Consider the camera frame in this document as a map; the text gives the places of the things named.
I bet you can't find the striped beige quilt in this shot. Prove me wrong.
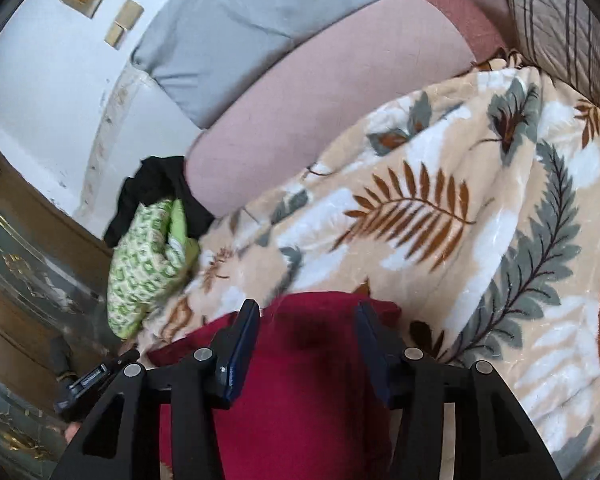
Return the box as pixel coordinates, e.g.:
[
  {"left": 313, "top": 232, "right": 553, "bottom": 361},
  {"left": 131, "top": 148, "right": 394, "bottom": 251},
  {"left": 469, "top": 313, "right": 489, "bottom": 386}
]
[{"left": 500, "top": 0, "right": 600, "bottom": 122}]

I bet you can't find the black cloth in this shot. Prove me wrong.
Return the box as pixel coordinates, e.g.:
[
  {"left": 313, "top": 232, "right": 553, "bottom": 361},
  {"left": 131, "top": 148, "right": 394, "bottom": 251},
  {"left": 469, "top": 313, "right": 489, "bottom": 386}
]
[{"left": 104, "top": 156, "right": 216, "bottom": 249}]

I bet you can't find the small wooden wall block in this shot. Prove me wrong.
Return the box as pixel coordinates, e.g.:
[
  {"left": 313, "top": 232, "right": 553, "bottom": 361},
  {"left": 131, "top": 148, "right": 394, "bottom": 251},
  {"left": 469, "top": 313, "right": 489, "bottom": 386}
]
[
  {"left": 116, "top": 0, "right": 145, "bottom": 29},
  {"left": 105, "top": 22, "right": 127, "bottom": 50}
]

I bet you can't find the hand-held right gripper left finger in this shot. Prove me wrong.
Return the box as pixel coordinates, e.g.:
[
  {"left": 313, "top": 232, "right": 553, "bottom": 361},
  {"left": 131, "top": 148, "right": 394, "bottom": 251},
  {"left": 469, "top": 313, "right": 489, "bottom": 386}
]
[{"left": 50, "top": 299, "right": 261, "bottom": 480}]

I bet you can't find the leaf print blanket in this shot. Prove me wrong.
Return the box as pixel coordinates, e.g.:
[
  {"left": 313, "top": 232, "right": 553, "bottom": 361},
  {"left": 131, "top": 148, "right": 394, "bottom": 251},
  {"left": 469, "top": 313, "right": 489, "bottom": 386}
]
[{"left": 130, "top": 60, "right": 600, "bottom": 480}]

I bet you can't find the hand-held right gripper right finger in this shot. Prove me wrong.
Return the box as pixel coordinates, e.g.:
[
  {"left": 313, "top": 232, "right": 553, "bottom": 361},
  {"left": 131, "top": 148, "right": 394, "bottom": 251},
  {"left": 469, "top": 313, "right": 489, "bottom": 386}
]
[{"left": 355, "top": 301, "right": 563, "bottom": 480}]

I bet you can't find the pink bolster cushion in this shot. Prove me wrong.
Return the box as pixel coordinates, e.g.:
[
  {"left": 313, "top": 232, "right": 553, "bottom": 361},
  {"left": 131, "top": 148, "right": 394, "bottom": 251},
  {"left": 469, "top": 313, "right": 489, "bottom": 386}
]
[{"left": 185, "top": 0, "right": 508, "bottom": 219}]

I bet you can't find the grey pillow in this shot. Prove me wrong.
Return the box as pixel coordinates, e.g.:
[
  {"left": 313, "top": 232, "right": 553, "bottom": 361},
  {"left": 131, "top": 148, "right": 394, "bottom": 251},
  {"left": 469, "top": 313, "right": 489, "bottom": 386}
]
[{"left": 132, "top": 0, "right": 424, "bottom": 129}]

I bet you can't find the wooden glass door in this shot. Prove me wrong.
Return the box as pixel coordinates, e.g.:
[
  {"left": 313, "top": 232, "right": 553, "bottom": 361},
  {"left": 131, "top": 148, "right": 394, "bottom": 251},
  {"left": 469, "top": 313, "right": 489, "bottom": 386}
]
[{"left": 0, "top": 130, "right": 131, "bottom": 463}]

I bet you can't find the green patterned pillow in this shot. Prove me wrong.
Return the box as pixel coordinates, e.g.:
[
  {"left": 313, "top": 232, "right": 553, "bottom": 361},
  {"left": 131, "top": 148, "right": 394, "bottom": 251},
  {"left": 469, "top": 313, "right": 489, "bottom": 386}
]
[{"left": 107, "top": 199, "right": 201, "bottom": 339}]

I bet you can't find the red sweater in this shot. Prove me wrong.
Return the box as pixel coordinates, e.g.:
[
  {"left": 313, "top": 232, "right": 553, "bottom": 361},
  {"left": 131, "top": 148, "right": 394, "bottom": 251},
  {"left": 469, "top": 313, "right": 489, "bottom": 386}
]
[{"left": 147, "top": 292, "right": 406, "bottom": 480}]

